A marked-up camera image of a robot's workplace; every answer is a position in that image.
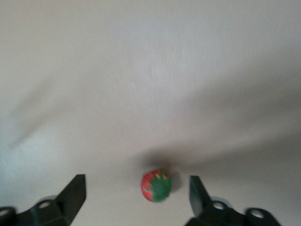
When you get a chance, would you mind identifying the brown table cover sheet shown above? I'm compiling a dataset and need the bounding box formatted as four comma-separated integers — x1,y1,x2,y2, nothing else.
0,0,301,226

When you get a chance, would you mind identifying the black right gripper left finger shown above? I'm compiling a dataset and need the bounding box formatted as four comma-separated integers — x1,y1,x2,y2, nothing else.
0,174,87,226

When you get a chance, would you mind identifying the red strawberry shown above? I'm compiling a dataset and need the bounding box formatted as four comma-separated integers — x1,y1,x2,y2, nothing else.
140,169,173,203

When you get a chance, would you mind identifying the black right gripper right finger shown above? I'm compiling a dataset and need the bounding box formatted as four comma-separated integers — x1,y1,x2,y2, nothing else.
185,175,283,226

